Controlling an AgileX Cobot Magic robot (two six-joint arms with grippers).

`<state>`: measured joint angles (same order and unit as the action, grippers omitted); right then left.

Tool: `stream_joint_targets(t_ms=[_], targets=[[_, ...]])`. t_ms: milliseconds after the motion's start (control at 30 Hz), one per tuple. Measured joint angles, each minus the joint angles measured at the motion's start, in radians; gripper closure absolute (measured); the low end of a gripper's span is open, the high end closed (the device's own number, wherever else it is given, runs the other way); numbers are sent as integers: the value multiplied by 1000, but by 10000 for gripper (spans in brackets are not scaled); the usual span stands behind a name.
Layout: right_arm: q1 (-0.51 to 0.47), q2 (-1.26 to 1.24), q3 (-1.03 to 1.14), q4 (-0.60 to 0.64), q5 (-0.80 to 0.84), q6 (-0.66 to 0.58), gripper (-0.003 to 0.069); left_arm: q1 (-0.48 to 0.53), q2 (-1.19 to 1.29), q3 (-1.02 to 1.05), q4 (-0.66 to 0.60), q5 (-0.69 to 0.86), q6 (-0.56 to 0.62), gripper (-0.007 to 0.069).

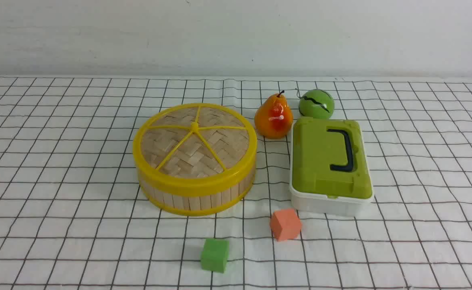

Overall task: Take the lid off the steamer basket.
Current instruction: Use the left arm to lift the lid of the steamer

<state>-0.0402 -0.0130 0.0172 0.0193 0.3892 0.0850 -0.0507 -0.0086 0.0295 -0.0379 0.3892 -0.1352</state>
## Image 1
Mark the green lid white plastic box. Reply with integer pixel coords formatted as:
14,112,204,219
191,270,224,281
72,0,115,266
289,117,374,217

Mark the orange foam cube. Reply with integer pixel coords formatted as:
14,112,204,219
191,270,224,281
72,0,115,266
270,208,302,242

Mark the bamboo steamer basket yellow rim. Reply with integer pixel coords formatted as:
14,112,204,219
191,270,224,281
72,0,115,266
138,168,256,216

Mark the green foam cube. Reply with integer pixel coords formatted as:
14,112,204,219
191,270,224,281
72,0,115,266
200,238,230,273

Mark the green toy melon ball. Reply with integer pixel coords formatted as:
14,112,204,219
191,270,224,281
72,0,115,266
298,89,335,120

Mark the yellow rimmed bamboo steamer lid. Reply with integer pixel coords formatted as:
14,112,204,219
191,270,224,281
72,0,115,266
132,103,257,197

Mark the orange red toy pear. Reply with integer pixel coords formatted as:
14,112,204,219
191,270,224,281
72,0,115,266
254,90,293,139

